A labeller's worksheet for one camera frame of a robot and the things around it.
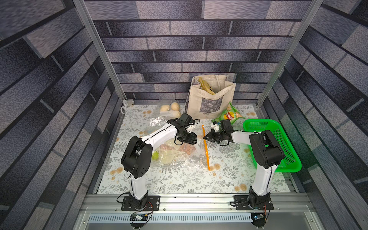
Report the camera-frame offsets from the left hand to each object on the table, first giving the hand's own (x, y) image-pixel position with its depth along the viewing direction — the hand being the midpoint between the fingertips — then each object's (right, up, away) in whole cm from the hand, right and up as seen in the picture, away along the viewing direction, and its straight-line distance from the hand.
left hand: (193, 139), depth 88 cm
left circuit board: (-31, -36, -17) cm, 51 cm away
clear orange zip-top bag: (-13, -11, +1) cm, 17 cm away
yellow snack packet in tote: (+8, +35, +7) cm, 37 cm away
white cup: (-54, +26, +26) cm, 65 cm away
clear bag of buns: (-19, +21, +22) cm, 36 cm away
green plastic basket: (+58, -13, -5) cm, 60 cm away
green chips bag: (+27, +17, +11) cm, 33 cm away
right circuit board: (+33, -39, -16) cm, 53 cm away
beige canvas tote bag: (+6, +23, +10) cm, 26 cm away
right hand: (+7, +1, +9) cm, 12 cm away
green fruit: (-24, -9, -3) cm, 26 cm away
